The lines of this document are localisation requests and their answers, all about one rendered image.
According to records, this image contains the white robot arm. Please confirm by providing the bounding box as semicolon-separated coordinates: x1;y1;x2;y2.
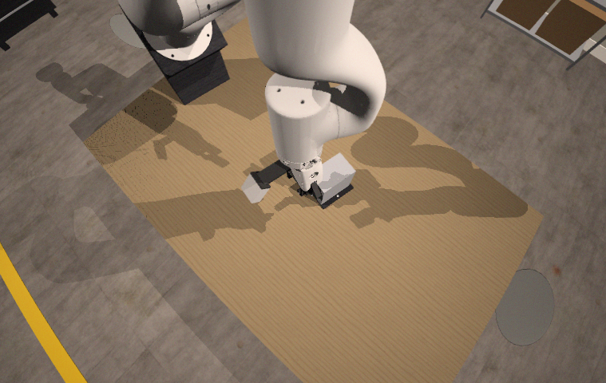
118;0;386;203

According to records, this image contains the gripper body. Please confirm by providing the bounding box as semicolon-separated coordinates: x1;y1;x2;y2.
289;161;323;192

